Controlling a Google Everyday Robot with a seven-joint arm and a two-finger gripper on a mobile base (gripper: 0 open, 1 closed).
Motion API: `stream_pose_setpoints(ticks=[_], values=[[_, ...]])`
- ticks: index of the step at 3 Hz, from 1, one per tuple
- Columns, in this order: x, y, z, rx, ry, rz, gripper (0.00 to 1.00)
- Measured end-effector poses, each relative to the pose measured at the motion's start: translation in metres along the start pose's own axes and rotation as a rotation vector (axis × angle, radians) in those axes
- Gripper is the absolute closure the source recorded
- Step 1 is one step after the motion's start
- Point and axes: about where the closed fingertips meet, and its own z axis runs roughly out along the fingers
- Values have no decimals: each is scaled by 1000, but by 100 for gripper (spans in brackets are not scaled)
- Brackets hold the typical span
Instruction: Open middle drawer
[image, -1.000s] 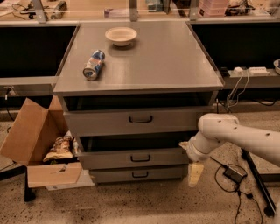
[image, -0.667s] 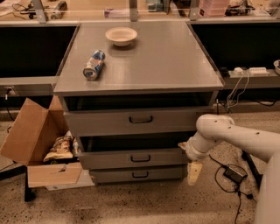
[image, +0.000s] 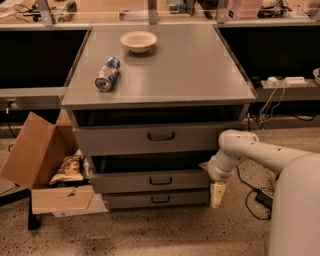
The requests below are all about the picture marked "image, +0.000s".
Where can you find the grey top drawer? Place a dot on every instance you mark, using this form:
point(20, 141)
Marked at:
point(150, 138)

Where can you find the white power strip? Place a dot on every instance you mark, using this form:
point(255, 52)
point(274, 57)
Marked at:
point(289, 82)

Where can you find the brown cardboard box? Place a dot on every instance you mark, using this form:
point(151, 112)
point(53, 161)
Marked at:
point(36, 155)

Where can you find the black power adapter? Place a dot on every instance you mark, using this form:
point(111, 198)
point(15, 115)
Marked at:
point(264, 199)

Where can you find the blue silver drink can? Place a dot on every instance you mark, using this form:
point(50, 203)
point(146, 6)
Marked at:
point(108, 74)

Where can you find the white bowl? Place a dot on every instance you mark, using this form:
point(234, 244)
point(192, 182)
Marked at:
point(138, 41)

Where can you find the chip snack bag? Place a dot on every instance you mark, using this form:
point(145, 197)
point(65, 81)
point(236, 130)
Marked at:
point(70, 170)

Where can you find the grey drawer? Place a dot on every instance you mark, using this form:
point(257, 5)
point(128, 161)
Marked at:
point(156, 199)
point(149, 172)
point(150, 138)

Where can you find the pink storage box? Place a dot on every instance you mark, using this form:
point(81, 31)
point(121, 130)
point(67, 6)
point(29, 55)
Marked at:
point(243, 9)

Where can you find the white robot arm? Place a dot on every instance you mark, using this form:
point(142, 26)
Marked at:
point(295, 218)

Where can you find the grey drawer cabinet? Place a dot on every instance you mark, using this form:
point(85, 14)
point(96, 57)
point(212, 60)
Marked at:
point(188, 76)

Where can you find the grey bottom drawer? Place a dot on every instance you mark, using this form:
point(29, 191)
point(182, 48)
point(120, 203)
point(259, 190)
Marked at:
point(156, 199)

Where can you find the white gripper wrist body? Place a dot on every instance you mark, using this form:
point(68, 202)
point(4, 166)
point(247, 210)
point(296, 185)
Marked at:
point(215, 172)

